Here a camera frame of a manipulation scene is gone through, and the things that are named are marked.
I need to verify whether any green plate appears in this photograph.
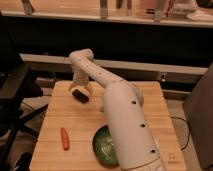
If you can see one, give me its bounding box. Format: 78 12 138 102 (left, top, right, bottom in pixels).
92 125 119 167

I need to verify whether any grey cabinet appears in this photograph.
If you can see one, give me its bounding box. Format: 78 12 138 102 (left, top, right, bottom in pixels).
183 63 213 171

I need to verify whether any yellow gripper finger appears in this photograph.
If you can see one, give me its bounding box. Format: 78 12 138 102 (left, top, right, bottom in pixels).
86 84 93 94
68 84 76 91

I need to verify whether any white cup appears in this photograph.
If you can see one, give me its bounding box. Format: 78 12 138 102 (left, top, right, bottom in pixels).
135 87 144 106

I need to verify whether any black office chair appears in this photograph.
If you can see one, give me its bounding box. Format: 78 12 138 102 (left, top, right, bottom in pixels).
0 12 48 171

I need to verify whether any black cable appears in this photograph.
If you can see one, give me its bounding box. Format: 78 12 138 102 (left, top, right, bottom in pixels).
169 115 191 151

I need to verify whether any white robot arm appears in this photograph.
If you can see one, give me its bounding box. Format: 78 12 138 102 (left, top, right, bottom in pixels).
69 49 167 171

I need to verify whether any orange carrot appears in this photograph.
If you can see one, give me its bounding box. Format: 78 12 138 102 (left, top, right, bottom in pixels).
61 128 69 150

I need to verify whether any black eraser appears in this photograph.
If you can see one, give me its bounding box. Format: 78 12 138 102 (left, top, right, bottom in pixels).
72 89 89 103

